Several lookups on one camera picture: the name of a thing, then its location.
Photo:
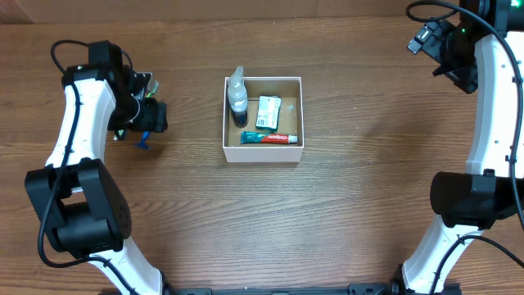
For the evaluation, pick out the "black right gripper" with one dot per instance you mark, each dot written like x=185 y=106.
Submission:
x=467 y=81

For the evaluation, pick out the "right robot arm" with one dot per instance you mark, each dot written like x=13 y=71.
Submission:
x=478 y=45

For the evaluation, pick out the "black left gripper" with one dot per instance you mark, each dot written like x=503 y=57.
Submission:
x=155 y=116

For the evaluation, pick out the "green white toothbrush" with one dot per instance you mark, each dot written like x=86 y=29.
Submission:
x=152 y=87

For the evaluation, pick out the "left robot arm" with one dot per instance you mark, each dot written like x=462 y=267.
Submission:
x=84 y=217

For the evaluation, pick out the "red green toothpaste tube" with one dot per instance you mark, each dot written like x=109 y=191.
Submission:
x=248 y=137

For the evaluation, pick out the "green white soap bar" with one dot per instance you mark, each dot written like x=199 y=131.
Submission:
x=268 y=113

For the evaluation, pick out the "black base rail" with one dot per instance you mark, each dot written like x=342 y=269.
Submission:
x=351 y=289

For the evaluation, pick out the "blue razor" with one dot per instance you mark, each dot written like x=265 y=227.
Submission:
x=143 y=141

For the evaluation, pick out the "white cardboard box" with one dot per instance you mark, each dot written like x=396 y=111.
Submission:
x=291 y=121

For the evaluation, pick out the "clear bottle dark liquid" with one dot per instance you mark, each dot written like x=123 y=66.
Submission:
x=238 y=98

